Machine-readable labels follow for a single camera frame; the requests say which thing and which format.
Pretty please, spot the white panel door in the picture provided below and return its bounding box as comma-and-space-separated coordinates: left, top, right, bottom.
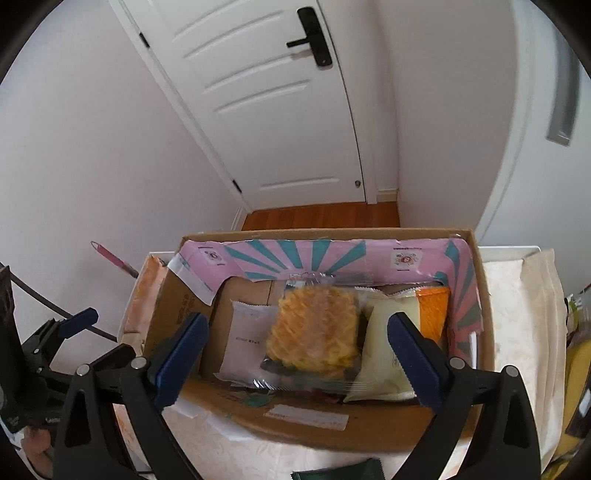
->
111, 1, 377, 211

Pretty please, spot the pink handled tool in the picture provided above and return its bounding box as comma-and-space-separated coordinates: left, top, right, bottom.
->
90, 241, 139, 279

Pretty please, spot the black cable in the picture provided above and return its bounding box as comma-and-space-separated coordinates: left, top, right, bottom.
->
0, 262, 119, 343

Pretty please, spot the orange cream snack bag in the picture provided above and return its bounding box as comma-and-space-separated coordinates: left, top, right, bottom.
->
345, 284, 451, 403

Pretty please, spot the person's left hand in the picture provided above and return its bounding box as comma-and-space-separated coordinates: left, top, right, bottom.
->
21, 427, 54, 479

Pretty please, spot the pink teal cardboard box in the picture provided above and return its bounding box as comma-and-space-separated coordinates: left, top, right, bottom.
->
144, 228, 494, 454

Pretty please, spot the pale pink snack packet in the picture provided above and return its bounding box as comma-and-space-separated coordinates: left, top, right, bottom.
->
214, 301, 279, 389

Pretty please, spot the waffle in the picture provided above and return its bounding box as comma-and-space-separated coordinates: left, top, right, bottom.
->
260, 272, 375, 396

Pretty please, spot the floral tablecloth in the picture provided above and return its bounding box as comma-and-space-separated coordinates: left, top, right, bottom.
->
164, 247, 566, 479

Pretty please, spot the white sliding wardrobe door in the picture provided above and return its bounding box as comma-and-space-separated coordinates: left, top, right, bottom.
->
476, 1, 590, 294

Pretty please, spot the black door handle lock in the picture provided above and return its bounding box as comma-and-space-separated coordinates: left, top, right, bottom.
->
286, 6, 332, 68

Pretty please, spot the plain dark green packet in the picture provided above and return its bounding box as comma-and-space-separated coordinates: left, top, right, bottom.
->
290, 458, 385, 480

